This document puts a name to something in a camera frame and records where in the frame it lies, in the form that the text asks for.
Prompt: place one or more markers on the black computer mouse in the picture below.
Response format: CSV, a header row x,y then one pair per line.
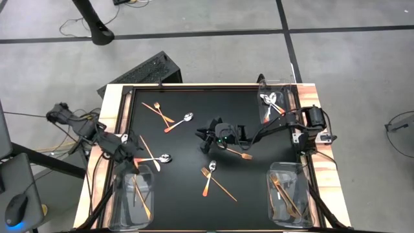
x,y
16,208

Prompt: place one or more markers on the grey desk panel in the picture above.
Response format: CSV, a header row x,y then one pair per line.
x,y
4,129

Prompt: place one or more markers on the black stand beam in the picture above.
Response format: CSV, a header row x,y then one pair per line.
x,y
48,160

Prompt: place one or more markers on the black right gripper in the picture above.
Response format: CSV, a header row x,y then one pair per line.
x,y
228,134

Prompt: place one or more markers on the yellow floor tag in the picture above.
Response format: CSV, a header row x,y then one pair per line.
x,y
44,210

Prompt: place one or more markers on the clear plastic bin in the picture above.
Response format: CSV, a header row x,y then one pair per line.
x,y
123,213
260,113
304,181

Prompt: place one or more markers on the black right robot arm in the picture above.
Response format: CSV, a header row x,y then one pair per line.
x,y
312,118

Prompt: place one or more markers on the black frame post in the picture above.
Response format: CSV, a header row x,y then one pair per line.
x,y
325,207
96,207

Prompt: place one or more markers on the black mesh computer case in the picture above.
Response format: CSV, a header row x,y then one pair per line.
x,y
145,71

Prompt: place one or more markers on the black curved bracket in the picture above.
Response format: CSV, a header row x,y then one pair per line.
x,y
260,78

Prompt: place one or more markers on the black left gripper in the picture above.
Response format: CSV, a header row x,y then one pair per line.
x,y
121,150

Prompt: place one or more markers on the grey side desk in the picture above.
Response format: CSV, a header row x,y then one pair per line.
x,y
16,174

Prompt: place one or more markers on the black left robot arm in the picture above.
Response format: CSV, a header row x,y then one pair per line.
x,y
81,126

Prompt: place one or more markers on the black floor device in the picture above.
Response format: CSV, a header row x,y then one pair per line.
x,y
121,2

